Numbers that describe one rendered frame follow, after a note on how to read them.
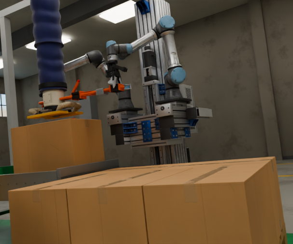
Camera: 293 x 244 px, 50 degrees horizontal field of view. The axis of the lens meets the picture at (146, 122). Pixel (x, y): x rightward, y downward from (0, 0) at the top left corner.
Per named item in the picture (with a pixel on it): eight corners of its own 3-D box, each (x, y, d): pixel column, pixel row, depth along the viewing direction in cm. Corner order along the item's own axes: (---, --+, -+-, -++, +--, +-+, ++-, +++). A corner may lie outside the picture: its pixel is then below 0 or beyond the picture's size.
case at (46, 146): (14, 178, 245) (10, 128, 248) (50, 172, 282) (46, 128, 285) (75, 174, 221) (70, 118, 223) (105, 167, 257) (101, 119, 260)
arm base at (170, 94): (169, 102, 265) (168, 90, 266) (185, 99, 257) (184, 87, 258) (161, 101, 253) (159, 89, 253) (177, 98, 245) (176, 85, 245)
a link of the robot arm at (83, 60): (103, 56, 279) (52, 78, 275) (104, 60, 290) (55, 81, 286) (98, 45, 280) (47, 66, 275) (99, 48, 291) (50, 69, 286)
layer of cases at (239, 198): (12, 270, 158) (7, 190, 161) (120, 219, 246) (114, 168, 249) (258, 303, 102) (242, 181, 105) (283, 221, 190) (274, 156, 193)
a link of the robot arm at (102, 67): (123, 101, 288) (87, 55, 290) (123, 104, 303) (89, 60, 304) (133, 94, 290) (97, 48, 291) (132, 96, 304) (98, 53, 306)
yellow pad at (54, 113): (26, 118, 249) (26, 112, 249) (36, 118, 258) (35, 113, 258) (60, 113, 235) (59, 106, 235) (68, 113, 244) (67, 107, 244)
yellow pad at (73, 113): (43, 119, 266) (43, 113, 266) (51, 119, 275) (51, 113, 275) (76, 113, 252) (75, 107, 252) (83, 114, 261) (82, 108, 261)
